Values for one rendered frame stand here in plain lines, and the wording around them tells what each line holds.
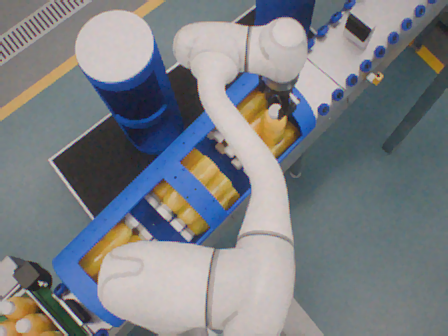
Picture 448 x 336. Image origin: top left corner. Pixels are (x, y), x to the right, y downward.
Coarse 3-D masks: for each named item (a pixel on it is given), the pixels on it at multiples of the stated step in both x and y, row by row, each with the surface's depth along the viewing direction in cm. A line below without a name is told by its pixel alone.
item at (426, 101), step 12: (444, 72) 194; (432, 84) 206; (444, 84) 200; (420, 96) 219; (432, 96) 212; (420, 108) 225; (408, 120) 241; (396, 132) 259; (408, 132) 250; (384, 144) 279; (396, 144) 269
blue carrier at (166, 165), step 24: (240, 96) 164; (312, 120) 169; (192, 144) 161; (168, 168) 159; (144, 192) 157; (192, 192) 156; (240, 192) 178; (120, 216) 156; (144, 216) 180; (216, 216) 162; (72, 240) 162; (96, 240) 154; (168, 240) 180; (192, 240) 175; (72, 264) 153; (72, 288) 150; (96, 288) 151; (96, 312) 151
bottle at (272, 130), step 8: (264, 112) 160; (264, 120) 159; (272, 120) 157; (280, 120) 157; (264, 128) 162; (272, 128) 159; (280, 128) 159; (264, 136) 169; (272, 136) 165; (280, 136) 167; (272, 144) 173
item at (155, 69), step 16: (160, 64) 203; (96, 80) 189; (128, 80) 189; (144, 80) 252; (160, 80) 208; (112, 96) 242; (128, 96) 259; (144, 96) 269; (160, 96) 269; (112, 112) 224; (128, 112) 269; (144, 112) 277; (160, 112) 228; (176, 112) 248; (128, 128) 274; (144, 128) 275; (160, 128) 275; (176, 128) 259; (144, 144) 273; (160, 144) 273
